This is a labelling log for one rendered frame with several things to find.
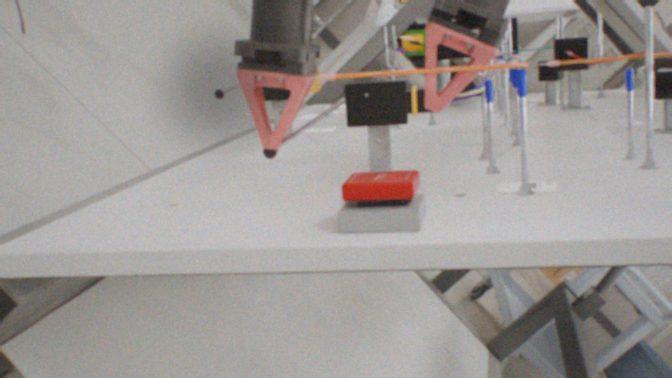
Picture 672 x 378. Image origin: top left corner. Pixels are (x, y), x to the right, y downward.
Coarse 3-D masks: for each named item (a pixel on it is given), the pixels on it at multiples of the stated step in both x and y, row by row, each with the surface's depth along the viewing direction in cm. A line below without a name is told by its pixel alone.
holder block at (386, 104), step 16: (368, 80) 84; (384, 80) 83; (400, 80) 81; (352, 96) 81; (368, 96) 81; (384, 96) 81; (400, 96) 81; (352, 112) 81; (368, 112) 81; (384, 112) 81; (400, 112) 81
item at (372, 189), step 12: (348, 180) 62; (360, 180) 62; (372, 180) 61; (384, 180) 61; (396, 180) 61; (408, 180) 60; (348, 192) 61; (360, 192) 61; (372, 192) 61; (384, 192) 60; (396, 192) 60; (408, 192) 60; (360, 204) 62; (372, 204) 62; (384, 204) 62; (396, 204) 62
